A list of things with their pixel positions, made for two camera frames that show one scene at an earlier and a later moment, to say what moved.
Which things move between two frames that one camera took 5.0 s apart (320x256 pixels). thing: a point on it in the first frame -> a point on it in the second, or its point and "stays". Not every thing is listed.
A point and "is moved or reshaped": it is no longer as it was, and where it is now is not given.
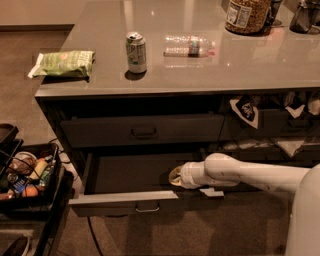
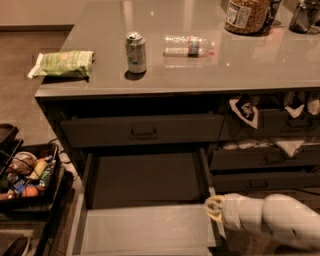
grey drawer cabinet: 173,82 stays
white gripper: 187,175 -> 232,210
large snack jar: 248,17 stays
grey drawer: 137,176 is moved or reshaped
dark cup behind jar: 274,8 stays
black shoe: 17,247 stays
